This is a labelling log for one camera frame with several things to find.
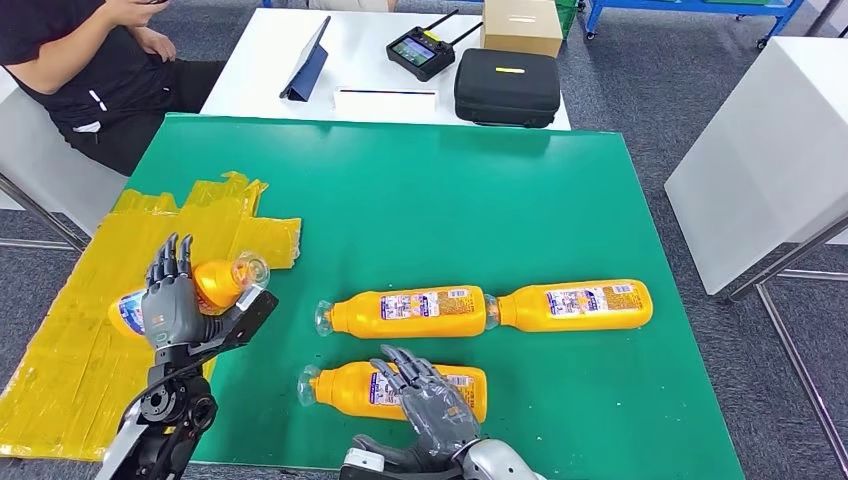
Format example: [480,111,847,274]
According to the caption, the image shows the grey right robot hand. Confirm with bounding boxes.
[351,344,483,469]

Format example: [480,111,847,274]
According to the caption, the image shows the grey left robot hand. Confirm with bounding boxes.
[140,231,231,353]

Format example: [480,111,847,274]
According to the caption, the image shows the orange detergent bottle clear cap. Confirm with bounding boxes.
[313,284,490,340]
[296,360,490,425]
[107,250,272,339]
[483,278,655,333]

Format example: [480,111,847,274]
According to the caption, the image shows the yellow taped plastic sheet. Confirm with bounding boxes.
[0,170,303,463]

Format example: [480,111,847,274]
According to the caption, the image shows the white bench metal legs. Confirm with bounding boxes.
[0,66,130,253]

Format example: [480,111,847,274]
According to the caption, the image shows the green table mat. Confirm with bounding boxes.
[125,112,747,480]

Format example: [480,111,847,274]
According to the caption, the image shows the person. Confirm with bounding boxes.
[0,0,227,177]

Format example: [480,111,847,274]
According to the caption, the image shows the white desk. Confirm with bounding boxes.
[200,7,572,132]

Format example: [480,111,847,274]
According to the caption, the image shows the tablet with blue cover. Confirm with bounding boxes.
[279,15,333,103]

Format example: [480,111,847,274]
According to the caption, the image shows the flat white box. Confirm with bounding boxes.
[333,86,439,125]

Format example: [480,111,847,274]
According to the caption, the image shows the black carrying case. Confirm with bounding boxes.
[453,47,562,129]

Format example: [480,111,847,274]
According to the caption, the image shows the black remote controller with antennas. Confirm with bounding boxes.
[386,7,485,83]

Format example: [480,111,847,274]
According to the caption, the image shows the brown cardboard box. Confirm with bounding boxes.
[480,0,566,59]

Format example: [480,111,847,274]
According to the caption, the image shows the white table metal legs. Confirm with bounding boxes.
[664,36,848,475]

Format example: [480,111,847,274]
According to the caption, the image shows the green plastic crate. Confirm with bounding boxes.
[556,0,581,40]

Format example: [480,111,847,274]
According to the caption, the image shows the blue metal rack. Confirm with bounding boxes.
[586,0,806,51]

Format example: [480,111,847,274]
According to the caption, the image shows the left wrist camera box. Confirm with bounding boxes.
[211,286,280,349]

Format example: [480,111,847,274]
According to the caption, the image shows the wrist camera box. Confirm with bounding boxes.
[339,447,399,480]
[211,286,280,349]

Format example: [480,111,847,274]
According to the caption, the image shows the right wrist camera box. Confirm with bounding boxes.
[339,447,399,480]

